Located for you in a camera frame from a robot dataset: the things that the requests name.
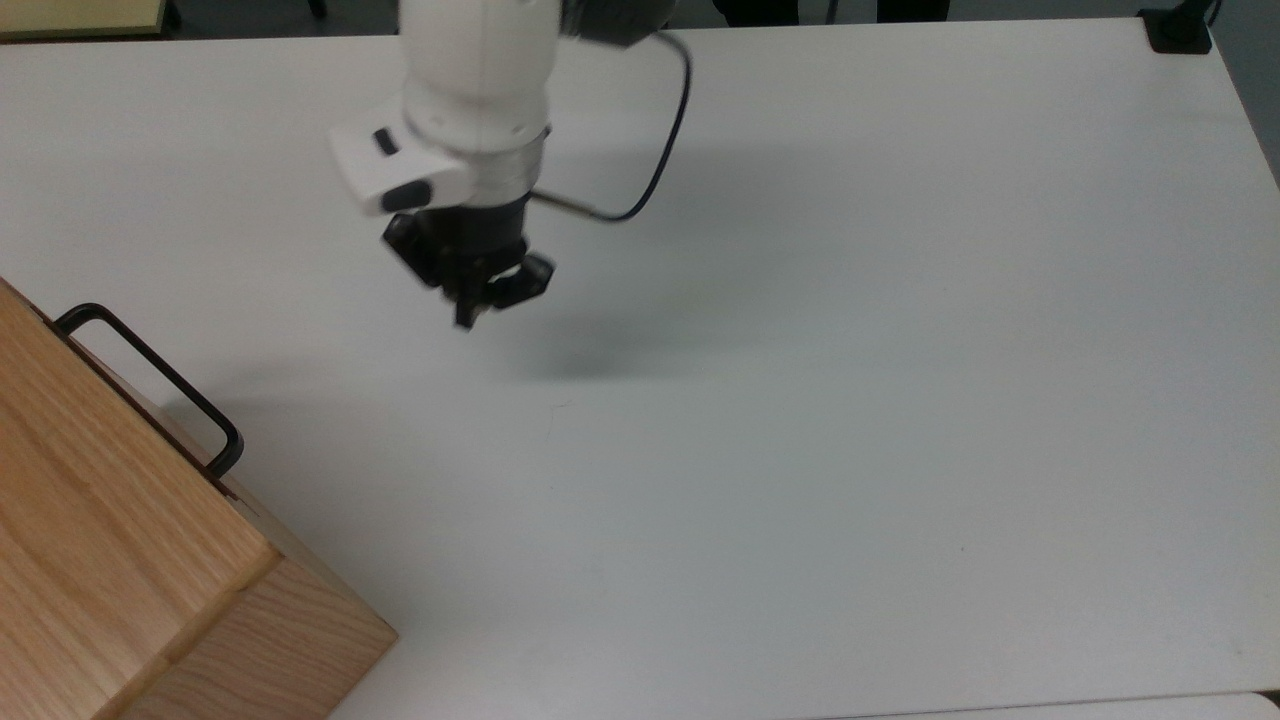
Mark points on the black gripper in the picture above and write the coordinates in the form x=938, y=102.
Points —
x=465, y=240

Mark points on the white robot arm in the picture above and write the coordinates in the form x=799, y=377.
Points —
x=480, y=90

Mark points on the wooden drawer cabinet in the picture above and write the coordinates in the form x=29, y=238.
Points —
x=100, y=550

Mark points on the yellow wooden board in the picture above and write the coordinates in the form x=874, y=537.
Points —
x=80, y=15

